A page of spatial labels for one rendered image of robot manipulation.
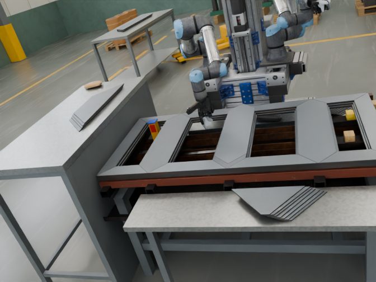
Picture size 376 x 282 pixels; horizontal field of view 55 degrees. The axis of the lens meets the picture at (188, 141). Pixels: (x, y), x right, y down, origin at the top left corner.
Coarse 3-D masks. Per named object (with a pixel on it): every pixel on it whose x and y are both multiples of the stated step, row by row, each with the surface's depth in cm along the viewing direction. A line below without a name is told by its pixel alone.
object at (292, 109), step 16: (256, 112) 236; (272, 112) 233; (288, 112) 230; (144, 128) 256; (336, 144) 185; (368, 144) 176; (240, 160) 189; (368, 160) 164; (96, 176) 210; (112, 176) 207; (128, 176) 204; (144, 176) 201; (160, 176) 198; (176, 176) 196
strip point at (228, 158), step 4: (216, 156) 198; (220, 156) 196; (224, 156) 195; (228, 156) 195; (232, 156) 194; (236, 156) 193; (240, 156) 192; (224, 160) 192; (228, 160) 191; (232, 160) 190
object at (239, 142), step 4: (220, 140) 212; (224, 140) 211; (228, 140) 210; (232, 140) 208; (236, 140) 207; (240, 140) 206; (244, 140) 205; (248, 140) 204; (220, 144) 208; (224, 144) 207; (228, 144) 206; (232, 144) 205; (236, 144) 204; (240, 144) 202; (244, 144) 202
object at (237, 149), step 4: (220, 148) 204; (224, 148) 203; (228, 148) 202; (232, 148) 201; (236, 148) 200; (240, 148) 199; (244, 148) 198; (216, 152) 201; (220, 152) 200; (224, 152) 199; (228, 152) 198; (232, 152) 197; (236, 152) 196; (240, 152) 195; (244, 152) 194
